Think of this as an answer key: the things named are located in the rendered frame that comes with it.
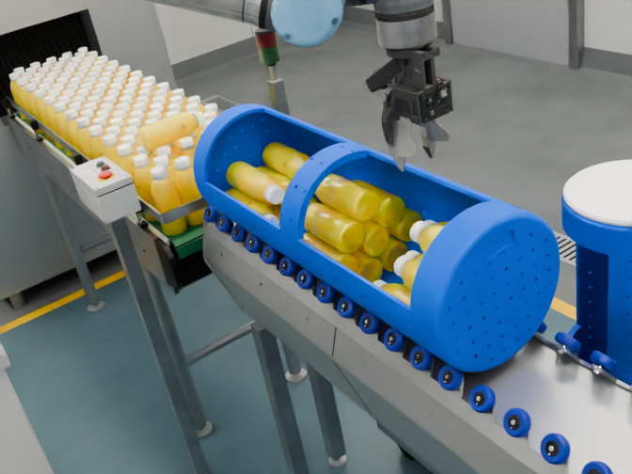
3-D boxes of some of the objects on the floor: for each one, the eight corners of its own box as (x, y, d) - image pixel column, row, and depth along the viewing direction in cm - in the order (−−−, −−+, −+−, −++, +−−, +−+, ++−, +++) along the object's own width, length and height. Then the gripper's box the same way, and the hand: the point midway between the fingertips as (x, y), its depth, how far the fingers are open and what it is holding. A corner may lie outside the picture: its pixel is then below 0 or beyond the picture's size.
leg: (336, 471, 247) (300, 310, 216) (325, 461, 252) (289, 302, 221) (350, 461, 250) (317, 301, 219) (339, 451, 254) (306, 292, 223)
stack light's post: (329, 361, 295) (272, 83, 241) (323, 356, 298) (265, 81, 244) (338, 356, 296) (283, 79, 242) (332, 352, 299) (276, 76, 245)
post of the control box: (198, 480, 254) (106, 211, 205) (193, 472, 257) (101, 206, 208) (210, 473, 256) (120, 205, 207) (204, 466, 259) (115, 200, 210)
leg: (299, 495, 241) (257, 333, 210) (289, 484, 246) (246, 323, 215) (314, 484, 244) (276, 323, 213) (304, 474, 248) (264, 315, 217)
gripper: (398, 60, 115) (413, 188, 125) (460, 36, 120) (470, 161, 130) (362, 52, 121) (380, 174, 132) (423, 28, 127) (435, 148, 137)
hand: (413, 156), depth 133 cm, fingers open, 5 cm apart
